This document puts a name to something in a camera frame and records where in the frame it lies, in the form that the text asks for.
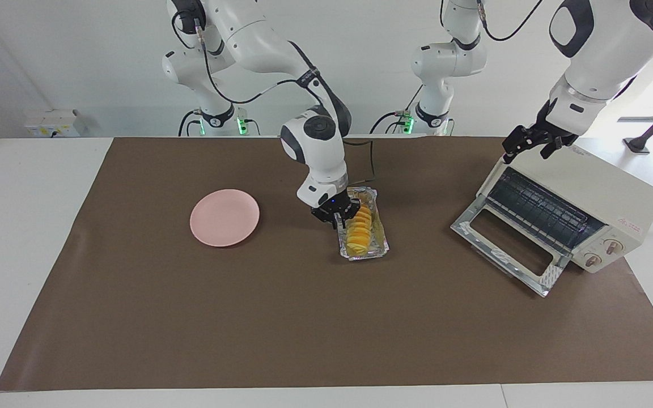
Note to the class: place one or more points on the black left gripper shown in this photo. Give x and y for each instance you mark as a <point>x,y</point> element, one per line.
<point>545,135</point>

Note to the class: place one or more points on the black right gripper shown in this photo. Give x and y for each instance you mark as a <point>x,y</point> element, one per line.
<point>335,208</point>

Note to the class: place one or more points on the sliced yellow bread loaf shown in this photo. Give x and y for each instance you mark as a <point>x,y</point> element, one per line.
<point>359,235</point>

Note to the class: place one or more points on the aluminium foil tray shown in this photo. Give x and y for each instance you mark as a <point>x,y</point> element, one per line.
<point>382,241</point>

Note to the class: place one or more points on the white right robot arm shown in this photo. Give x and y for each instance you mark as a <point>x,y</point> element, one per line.
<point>318,153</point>

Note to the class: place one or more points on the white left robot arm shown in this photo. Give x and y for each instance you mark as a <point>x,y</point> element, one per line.
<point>604,51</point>

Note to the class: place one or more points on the cream toaster oven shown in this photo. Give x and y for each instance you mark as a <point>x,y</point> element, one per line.
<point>587,181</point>

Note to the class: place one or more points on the cream oven knob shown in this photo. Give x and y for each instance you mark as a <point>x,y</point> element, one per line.
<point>592,260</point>
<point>612,246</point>

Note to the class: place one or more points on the glass oven door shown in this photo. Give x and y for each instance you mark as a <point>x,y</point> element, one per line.
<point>550,277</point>

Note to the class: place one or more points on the brown table mat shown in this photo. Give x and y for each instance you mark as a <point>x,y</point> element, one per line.
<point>304,317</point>

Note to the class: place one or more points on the pink round plate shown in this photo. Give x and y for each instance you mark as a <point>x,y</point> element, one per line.
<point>224,218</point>

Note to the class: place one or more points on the white wall socket box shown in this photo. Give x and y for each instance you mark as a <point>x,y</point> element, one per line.
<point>49,122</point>

